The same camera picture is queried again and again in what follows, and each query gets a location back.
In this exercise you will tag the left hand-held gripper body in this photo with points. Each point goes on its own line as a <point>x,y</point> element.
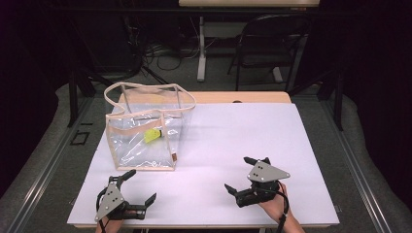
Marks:
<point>110,200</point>

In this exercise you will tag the white table board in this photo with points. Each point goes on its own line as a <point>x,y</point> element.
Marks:
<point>243,136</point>

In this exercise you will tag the black tripod stand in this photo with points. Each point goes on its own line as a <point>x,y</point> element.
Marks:
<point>155,76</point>

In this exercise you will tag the yellow shuttlecock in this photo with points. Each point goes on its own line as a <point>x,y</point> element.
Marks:
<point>150,136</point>

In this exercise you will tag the black horizontal bar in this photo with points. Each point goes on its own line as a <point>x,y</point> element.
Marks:
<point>129,10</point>

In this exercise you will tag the person's right hand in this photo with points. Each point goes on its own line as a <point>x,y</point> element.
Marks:
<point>275,207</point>

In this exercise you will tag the person's left hand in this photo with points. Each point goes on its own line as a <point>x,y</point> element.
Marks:
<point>110,227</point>

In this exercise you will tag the aluminium frame rail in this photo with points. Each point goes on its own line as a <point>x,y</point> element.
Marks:
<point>353,168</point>
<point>51,168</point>

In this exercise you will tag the wooden table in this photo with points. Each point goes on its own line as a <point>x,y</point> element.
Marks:
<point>259,97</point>

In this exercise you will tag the white desk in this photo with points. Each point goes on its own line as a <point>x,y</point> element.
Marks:
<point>201,48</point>

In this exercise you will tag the clear plastic bag beige trim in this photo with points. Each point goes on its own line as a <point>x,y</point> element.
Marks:
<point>139,129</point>

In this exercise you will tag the black folding chair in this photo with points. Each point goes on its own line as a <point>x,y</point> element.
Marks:
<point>238,64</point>

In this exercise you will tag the black metal post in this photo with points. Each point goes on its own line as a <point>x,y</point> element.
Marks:
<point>338,106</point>
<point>73,103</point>

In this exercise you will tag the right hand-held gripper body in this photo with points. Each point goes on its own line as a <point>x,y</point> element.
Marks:
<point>267,171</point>

